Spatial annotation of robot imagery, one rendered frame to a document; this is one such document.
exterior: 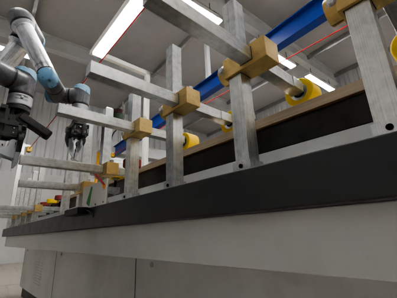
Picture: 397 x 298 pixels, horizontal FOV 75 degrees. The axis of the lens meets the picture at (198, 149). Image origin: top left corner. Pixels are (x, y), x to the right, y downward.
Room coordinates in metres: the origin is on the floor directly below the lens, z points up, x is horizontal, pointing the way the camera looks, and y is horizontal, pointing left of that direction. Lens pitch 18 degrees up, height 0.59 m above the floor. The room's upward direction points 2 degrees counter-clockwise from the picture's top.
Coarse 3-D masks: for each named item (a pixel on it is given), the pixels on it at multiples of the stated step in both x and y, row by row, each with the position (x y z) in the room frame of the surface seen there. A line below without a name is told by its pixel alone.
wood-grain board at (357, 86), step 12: (396, 72) 0.46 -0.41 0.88; (348, 84) 0.52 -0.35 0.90; (360, 84) 0.51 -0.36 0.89; (324, 96) 0.57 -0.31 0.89; (336, 96) 0.55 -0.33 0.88; (348, 96) 0.53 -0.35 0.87; (288, 108) 0.64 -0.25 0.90; (300, 108) 0.61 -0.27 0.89; (312, 108) 0.59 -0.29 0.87; (264, 120) 0.69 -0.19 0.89; (276, 120) 0.66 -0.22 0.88; (228, 132) 0.80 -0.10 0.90; (204, 144) 0.88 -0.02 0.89; (216, 144) 0.84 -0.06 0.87; (144, 168) 1.19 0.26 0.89; (120, 180) 1.39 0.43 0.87
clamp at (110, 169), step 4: (104, 164) 1.01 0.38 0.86; (108, 164) 0.99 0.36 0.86; (112, 164) 1.00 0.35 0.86; (116, 164) 1.02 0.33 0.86; (104, 168) 1.01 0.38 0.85; (108, 168) 0.99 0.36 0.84; (112, 168) 1.00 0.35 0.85; (116, 168) 1.02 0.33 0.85; (104, 172) 1.00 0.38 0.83; (108, 172) 0.99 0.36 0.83; (112, 172) 1.01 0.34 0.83; (116, 172) 1.02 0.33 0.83; (100, 176) 1.04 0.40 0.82; (104, 176) 1.04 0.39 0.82; (108, 176) 1.04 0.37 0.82; (112, 176) 1.04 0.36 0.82
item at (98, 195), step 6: (102, 180) 1.01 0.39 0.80; (90, 186) 1.11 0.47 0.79; (96, 186) 1.06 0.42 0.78; (84, 192) 1.16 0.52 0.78; (96, 192) 1.05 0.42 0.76; (102, 192) 1.01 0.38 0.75; (84, 198) 1.15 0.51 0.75; (96, 198) 1.05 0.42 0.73; (102, 198) 1.00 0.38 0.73; (84, 204) 1.15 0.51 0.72; (90, 204) 1.09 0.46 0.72; (96, 204) 1.05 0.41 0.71; (102, 204) 1.00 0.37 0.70
